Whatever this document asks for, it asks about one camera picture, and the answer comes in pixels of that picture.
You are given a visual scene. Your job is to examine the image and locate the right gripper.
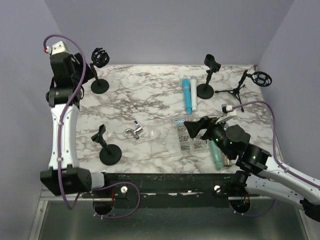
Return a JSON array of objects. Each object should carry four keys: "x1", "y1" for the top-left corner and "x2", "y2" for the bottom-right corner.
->
[{"x1": 184, "y1": 114, "x2": 234, "y2": 159}]

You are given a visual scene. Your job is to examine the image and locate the mint green microphone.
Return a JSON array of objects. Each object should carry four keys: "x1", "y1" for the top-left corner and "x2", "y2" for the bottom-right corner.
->
[{"x1": 208, "y1": 140, "x2": 222, "y2": 171}]

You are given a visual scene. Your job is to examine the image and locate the black round base stand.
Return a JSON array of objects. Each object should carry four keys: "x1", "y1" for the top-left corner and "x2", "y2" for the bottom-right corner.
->
[{"x1": 196, "y1": 54, "x2": 221, "y2": 100}]

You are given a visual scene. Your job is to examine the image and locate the blue microphone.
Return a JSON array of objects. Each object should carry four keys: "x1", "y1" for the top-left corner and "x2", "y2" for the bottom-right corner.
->
[{"x1": 182, "y1": 78, "x2": 192, "y2": 115}]

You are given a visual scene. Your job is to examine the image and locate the white microphone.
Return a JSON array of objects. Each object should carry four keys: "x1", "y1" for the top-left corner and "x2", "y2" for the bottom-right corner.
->
[{"x1": 189, "y1": 76, "x2": 198, "y2": 112}]

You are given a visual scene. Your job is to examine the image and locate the silver glitter microphone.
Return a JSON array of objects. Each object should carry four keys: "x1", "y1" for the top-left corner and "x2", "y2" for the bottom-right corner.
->
[{"x1": 223, "y1": 157, "x2": 233, "y2": 168}]

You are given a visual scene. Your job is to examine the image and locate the black tripod shock mount stand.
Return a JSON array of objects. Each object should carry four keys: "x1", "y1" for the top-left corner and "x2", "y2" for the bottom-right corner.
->
[{"x1": 214, "y1": 70, "x2": 273, "y2": 104}]

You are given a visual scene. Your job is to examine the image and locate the black clip stand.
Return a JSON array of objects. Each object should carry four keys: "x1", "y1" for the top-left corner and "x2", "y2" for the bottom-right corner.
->
[{"x1": 91, "y1": 124, "x2": 122, "y2": 166}]

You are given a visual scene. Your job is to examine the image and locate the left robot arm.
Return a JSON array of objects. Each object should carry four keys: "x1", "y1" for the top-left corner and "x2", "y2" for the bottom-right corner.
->
[{"x1": 40, "y1": 52, "x2": 111, "y2": 198}]

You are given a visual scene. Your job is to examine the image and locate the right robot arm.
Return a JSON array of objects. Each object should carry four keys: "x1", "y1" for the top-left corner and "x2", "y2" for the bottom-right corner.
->
[{"x1": 183, "y1": 116, "x2": 320, "y2": 222}]

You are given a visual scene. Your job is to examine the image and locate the clear screw organizer box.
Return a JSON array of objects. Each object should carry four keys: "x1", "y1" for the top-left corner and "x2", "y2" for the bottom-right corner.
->
[{"x1": 147, "y1": 114, "x2": 208, "y2": 158}]

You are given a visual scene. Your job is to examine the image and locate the chrome faucet tap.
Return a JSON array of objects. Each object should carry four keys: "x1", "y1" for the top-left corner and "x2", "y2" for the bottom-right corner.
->
[{"x1": 124, "y1": 120, "x2": 143, "y2": 140}]

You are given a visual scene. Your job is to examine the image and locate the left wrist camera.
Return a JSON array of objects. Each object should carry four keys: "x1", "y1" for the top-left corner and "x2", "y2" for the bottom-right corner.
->
[{"x1": 44, "y1": 40, "x2": 70, "y2": 56}]

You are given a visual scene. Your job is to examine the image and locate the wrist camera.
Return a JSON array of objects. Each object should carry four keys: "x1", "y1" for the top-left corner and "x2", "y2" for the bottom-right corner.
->
[
  {"x1": 215, "y1": 104, "x2": 237, "y2": 124},
  {"x1": 44, "y1": 40, "x2": 70, "y2": 56}
]

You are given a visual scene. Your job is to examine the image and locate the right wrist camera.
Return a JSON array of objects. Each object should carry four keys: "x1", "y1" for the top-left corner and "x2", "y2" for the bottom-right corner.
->
[{"x1": 215, "y1": 104, "x2": 237, "y2": 124}]

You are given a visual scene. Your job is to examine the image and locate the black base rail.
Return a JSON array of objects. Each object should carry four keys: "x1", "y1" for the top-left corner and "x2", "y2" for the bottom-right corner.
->
[{"x1": 82, "y1": 170, "x2": 250, "y2": 209}]

